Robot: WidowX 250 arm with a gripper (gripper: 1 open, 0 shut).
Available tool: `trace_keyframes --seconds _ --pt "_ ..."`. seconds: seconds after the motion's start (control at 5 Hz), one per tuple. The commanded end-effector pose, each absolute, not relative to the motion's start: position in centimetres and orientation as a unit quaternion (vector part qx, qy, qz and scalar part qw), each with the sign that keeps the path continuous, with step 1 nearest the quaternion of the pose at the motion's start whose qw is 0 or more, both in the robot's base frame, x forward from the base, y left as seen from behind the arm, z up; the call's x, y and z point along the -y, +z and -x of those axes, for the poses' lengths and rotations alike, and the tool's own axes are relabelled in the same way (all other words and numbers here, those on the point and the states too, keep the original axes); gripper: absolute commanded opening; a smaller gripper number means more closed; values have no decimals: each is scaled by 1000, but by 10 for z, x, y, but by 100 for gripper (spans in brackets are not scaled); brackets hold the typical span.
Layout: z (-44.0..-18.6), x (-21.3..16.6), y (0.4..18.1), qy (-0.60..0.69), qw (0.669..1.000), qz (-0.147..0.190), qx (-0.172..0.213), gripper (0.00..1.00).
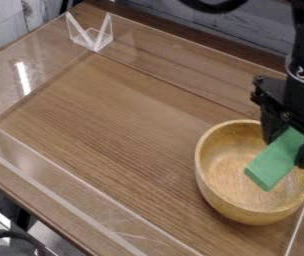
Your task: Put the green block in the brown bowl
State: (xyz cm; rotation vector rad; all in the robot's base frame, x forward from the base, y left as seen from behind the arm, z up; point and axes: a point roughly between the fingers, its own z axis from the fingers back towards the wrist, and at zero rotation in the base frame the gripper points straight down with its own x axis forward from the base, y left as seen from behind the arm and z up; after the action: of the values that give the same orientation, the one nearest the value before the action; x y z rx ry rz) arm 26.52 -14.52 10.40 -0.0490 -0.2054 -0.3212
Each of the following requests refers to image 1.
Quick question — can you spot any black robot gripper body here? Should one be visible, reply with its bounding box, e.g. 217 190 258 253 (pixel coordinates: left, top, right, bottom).
251 66 304 134

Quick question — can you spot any green rectangular block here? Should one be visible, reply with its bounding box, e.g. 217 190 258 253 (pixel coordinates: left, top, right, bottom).
245 127 304 192

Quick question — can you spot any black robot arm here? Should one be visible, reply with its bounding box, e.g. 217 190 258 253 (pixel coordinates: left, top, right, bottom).
251 0 304 169

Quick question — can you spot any brown wooden bowl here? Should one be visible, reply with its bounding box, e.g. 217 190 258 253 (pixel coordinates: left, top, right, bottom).
195 120 304 225

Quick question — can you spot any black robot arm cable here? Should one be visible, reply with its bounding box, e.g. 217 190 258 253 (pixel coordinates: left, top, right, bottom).
179 0 253 15

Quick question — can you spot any clear acrylic corner bracket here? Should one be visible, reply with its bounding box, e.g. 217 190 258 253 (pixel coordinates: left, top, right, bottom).
66 12 114 52

